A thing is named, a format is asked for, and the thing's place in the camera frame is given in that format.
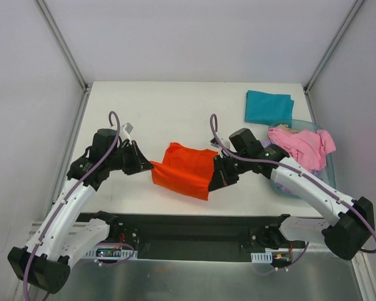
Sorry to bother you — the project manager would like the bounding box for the left white cable duct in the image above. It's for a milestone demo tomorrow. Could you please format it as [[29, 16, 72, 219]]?
[[83, 248, 138, 261]]

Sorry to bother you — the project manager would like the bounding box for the pink t-shirt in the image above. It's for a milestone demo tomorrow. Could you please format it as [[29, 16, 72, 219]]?
[[268, 125, 336, 172]]

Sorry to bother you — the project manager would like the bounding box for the clear blue plastic basket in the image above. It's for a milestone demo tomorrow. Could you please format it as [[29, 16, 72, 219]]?
[[268, 119, 336, 187]]

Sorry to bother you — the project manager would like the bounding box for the left frame post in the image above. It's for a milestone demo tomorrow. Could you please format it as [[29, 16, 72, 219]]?
[[34, 0, 89, 92]]

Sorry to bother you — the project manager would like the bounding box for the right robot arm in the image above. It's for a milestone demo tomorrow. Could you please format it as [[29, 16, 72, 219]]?
[[208, 128, 376, 260]]

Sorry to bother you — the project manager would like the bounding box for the folded teal t-shirt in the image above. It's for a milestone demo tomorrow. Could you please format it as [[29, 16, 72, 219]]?
[[244, 90, 294, 125]]

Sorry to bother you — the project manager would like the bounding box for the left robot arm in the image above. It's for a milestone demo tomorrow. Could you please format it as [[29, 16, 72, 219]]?
[[8, 124, 153, 299]]

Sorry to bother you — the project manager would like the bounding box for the right frame post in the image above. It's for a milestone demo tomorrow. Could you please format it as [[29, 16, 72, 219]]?
[[303, 0, 366, 92]]

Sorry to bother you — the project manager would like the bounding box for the white cable duct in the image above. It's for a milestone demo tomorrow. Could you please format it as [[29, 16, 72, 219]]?
[[251, 251, 273, 264], [83, 248, 138, 261]]

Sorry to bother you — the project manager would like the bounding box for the aluminium frame rail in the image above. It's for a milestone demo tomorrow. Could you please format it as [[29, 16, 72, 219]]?
[[26, 221, 88, 253]]

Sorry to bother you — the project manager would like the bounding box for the orange t-shirt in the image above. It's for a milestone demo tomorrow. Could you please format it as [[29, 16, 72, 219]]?
[[151, 142, 218, 201]]

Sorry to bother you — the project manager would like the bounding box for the frame post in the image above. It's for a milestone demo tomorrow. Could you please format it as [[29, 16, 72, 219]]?
[[303, 0, 366, 92], [34, 0, 89, 92]]

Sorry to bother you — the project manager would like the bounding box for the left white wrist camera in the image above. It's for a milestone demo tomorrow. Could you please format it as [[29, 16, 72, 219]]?
[[119, 122, 133, 142]]

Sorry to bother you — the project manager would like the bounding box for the lavender t-shirt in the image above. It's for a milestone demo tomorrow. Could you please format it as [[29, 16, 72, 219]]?
[[261, 140, 330, 199]]

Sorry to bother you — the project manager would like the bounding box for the right white cable duct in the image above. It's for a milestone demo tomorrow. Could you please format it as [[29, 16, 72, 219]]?
[[251, 251, 273, 264]]

